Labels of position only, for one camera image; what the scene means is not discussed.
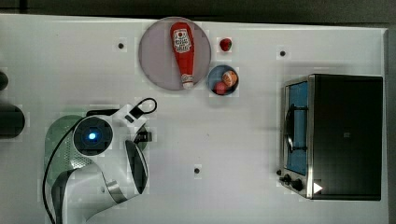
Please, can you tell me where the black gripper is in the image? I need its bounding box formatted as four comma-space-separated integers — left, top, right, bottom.
134, 125, 152, 147

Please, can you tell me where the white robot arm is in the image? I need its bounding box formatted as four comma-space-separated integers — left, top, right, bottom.
51, 105, 149, 224

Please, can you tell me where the grey round plate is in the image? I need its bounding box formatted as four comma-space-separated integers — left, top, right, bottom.
138, 17, 211, 91

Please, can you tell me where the red toy fruit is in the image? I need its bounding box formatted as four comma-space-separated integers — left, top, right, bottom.
214, 81, 228, 95

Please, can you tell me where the blue bowl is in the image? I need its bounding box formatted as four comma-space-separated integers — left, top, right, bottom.
206, 64, 239, 96

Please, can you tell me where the red ketchup bottle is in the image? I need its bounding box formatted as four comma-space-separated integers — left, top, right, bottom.
170, 22, 195, 90

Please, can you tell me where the orange toy fruit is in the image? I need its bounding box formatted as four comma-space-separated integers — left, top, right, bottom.
221, 71, 238, 88

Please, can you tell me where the red strawberry toy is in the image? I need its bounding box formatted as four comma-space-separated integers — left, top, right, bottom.
219, 38, 233, 52

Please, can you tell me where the black round pan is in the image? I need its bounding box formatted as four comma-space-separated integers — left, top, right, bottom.
0, 104, 25, 139

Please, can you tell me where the black toaster oven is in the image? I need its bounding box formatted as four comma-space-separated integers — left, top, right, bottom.
276, 74, 384, 201

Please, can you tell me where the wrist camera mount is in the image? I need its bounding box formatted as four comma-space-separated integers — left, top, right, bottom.
112, 105, 148, 127

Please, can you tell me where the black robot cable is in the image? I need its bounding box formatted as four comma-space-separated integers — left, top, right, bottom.
42, 97, 159, 224

